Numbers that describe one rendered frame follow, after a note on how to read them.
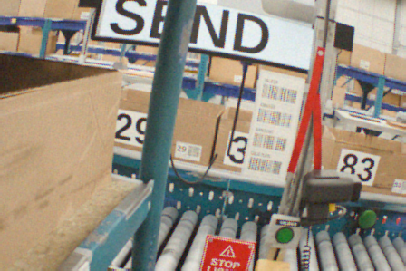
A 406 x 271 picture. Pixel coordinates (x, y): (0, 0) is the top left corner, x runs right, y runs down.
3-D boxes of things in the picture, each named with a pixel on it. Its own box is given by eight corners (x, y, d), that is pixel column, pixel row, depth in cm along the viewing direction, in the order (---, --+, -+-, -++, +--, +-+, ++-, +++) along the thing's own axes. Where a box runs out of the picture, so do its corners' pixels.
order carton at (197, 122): (95, 143, 150) (101, 94, 147) (120, 130, 179) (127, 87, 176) (207, 169, 145) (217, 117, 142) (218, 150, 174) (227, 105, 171)
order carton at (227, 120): (210, 169, 145) (219, 117, 142) (219, 150, 174) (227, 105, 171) (324, 188, 141) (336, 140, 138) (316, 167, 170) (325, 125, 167)
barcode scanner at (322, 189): (354, 228, 75) (364, 177, 73) (298, 230, 76) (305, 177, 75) (350, 217, 81) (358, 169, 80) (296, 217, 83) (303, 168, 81)
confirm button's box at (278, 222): (264, 247, 81) (272, 217, 80) (264, 242, 84) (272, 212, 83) (295, 251, 80) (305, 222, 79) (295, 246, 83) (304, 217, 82)
